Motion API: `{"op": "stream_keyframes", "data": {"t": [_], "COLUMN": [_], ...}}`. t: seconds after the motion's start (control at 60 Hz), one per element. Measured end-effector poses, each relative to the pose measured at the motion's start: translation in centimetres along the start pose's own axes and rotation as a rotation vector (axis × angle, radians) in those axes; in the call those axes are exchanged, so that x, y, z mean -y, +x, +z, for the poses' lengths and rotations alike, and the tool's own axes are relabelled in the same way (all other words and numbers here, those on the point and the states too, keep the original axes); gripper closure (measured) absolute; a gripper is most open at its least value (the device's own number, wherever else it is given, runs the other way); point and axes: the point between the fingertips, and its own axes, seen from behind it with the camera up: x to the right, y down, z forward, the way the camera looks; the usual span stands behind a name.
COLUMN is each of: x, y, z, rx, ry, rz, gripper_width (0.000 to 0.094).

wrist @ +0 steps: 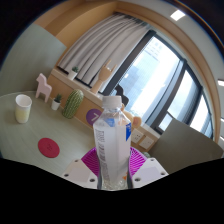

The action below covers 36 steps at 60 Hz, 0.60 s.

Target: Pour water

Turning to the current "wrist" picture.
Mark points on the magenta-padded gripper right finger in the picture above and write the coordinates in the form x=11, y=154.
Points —
x=151, y=171

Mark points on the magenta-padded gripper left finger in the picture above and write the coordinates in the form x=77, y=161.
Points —
x=78, y=171

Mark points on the clear plastic water bottle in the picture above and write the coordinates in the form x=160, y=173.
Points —
x=111, y=146

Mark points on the flat round red coaster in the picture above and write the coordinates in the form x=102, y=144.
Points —
x=48, y=147

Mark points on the grey-green desk partition panel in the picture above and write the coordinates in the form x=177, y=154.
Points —
x=186, y=146
x=30, y=60

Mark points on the beige mouse plush toy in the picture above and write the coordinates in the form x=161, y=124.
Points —
x=135, y=120

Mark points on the round purple number sign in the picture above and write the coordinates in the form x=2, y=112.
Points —
x=90, y=116

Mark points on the tall green cactus ornament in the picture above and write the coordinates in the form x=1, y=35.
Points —
x=72, y=104

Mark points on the small plant in white pot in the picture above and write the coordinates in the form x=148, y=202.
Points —
x=72, y=75
x=55, y=105

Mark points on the white paper cup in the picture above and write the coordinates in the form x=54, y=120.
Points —
x=22, y=111

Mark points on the pink horse figurine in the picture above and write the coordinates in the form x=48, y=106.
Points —
x=43, y=87

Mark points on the wooden hand model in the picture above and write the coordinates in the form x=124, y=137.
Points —
x=101, y=78

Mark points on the grey pleated curtain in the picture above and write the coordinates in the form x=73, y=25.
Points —
x=103, y=46

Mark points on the ceiling lights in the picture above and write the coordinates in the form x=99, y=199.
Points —
x=177, y=15

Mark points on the white wall socket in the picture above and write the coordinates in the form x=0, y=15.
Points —
x=146, y=142
x=136, y=136

